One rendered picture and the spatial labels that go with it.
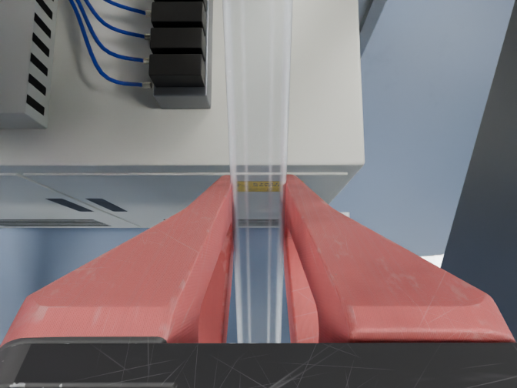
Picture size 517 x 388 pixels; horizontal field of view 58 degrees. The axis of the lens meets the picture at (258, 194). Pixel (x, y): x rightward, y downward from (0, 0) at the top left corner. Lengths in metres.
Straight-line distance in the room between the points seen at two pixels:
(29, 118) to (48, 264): 0.71
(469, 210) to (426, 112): 1.00
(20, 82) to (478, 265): 0.40
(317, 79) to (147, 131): 0.18
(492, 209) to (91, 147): 0.38
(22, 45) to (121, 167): 0.14
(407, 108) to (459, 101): 0.13
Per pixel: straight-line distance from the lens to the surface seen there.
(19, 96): 0.48
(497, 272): 0.18
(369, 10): 0.59
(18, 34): 0.50
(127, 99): 0.49
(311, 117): 0.47
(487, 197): 0.19
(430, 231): 1.13
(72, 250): 1.14
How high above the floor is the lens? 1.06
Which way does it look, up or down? 80 degrees down
